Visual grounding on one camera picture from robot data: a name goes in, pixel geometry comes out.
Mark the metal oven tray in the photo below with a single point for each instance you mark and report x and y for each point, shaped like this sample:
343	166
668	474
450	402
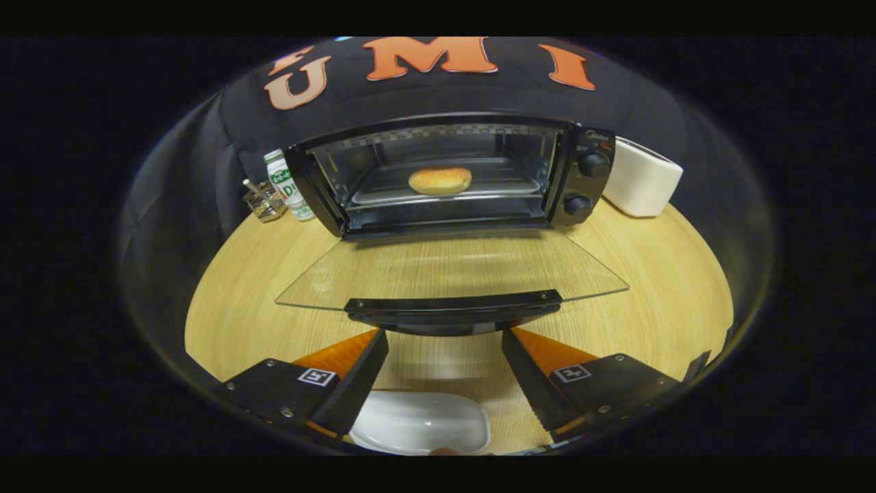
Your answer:
506	185

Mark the white toaster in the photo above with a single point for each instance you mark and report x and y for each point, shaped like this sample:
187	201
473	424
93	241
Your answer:
640	178

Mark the white bottle green label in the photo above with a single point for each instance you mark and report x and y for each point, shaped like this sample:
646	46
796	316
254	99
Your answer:
287	188

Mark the black toaster oven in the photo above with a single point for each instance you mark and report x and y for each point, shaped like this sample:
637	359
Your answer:
582	185

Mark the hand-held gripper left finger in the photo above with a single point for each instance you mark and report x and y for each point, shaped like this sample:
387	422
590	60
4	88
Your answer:
359	383

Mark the white plate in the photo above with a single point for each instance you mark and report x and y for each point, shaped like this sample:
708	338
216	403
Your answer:
417	421

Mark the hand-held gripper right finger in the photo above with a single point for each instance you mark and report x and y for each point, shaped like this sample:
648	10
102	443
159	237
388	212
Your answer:
530	380

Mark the clear glass holder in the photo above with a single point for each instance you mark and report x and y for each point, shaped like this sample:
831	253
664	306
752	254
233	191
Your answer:
265	205

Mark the golden bread bun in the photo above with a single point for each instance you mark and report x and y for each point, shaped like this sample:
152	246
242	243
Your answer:
440	181

